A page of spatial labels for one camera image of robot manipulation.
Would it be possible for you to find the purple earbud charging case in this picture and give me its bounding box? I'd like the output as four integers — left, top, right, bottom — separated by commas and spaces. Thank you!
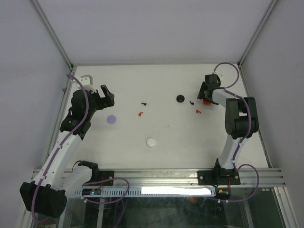
107, 115, 116, 124

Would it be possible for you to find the white earbud charging case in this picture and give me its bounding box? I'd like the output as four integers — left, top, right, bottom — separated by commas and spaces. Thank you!
146, 138, 156, 148

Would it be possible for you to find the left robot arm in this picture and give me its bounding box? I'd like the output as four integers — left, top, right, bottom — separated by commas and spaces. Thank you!
19, 85, 114, 218

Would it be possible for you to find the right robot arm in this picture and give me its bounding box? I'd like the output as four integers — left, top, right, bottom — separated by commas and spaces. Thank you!
198, 74, 259, 184

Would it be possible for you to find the red earbud charging case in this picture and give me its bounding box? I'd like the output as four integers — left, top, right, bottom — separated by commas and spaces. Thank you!
202, 100, 211, 106

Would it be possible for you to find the black earbud charging case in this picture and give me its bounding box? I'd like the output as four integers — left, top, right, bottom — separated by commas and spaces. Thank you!
176, 95, 185, 103

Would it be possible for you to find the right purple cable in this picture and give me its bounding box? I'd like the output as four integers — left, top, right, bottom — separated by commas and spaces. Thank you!
212, 62, 260, 202

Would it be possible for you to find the purple cable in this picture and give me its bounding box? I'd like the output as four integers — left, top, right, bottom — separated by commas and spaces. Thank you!
212, 62, 260, 202
30, 74, 90, 223

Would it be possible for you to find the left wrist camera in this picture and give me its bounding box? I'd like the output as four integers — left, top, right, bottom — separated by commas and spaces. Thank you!
80, 75, 97, 93

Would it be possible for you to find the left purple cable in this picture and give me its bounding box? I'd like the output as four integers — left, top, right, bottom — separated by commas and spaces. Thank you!
30, 74, 90, 223

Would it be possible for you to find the left aluminium frame post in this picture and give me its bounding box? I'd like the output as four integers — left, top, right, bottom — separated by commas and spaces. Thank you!
29, 0, 74, 69

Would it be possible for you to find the aluminium frame post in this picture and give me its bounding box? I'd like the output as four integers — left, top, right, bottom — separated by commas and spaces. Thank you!
29, 0, 74, 69
237, 0, 279, 67

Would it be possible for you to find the slotted cable duct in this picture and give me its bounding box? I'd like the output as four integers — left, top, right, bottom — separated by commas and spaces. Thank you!
68, 187, 216, 198

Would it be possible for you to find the right aluminium frame post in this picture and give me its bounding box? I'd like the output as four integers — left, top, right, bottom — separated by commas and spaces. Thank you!
237, 0, 279, 67

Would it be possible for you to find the aluminium mounting rail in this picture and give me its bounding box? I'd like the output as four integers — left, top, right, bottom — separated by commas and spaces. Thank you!
29, 167, 285, 188

